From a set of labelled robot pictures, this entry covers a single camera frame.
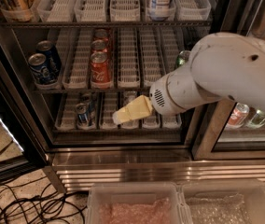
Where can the front blue pepsi can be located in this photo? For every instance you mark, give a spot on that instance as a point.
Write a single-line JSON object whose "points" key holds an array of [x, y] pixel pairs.
{"points": [[39, 67]]}

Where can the green can behind glass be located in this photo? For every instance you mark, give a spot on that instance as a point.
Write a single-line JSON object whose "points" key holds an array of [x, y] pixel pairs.
{"points": [[257, 120]]}

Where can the rear blue can bottom shelf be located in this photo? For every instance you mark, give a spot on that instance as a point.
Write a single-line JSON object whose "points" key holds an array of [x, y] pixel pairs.
{"points": [[89, 100]]}

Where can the rear blue pepsi can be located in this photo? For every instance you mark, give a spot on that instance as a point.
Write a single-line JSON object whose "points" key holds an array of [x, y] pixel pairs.
{"points": [[47, 48]]}

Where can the yellow tall can top shelf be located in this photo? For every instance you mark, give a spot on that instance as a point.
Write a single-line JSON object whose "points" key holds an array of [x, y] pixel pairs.
{"points": [[18, 10]]}

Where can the clear water bottle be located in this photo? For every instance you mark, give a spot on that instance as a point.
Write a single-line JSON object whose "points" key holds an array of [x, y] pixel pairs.
{"points": [[128, 96]]}

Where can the green soda can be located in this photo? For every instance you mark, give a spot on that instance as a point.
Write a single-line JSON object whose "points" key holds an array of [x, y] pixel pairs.
{"points": [[182, 58]]}

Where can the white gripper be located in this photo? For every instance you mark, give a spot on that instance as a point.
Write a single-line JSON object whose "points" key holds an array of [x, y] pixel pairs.
{"points": [[159, 97]]}

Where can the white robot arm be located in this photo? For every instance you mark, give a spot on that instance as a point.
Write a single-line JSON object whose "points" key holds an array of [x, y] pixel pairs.
{"points": [[220, 66]]}

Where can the blue pepsi can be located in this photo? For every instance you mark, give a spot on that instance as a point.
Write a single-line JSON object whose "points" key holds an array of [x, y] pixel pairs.
{"points": [[39, 67], [47, 48]]}

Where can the red can behind glass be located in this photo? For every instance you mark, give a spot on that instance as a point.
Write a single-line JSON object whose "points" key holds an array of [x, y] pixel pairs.
{"points": [[238, 115]]}

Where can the red coke can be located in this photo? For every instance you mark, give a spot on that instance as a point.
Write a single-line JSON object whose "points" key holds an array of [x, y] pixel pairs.
{"points": [[99, 46], [100, 70], [101, 34]]}

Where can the white blue can top shelf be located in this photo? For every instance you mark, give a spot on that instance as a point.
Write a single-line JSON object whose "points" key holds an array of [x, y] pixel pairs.
{"points": [[159, 10]]}

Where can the right clear plastic bin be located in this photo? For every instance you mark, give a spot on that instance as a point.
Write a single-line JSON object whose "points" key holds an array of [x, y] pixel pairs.
{"points": [[226, 201]]}

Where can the stainless steel fridge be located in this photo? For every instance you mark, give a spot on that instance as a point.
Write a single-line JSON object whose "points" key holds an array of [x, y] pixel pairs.
{"points": [[191, 146]]}

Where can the left clear plastic bin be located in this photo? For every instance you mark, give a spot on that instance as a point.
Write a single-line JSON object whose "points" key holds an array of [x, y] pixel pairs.
{"points": [[134, 203]]}

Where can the open fridge door left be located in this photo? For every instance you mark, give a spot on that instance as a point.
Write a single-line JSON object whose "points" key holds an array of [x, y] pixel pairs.
{"points": [[18, 155]]}

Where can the clear plastic bin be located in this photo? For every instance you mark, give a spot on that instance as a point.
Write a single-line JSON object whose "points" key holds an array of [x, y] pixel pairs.
{"points": [[134, 203], [226, 201]]}

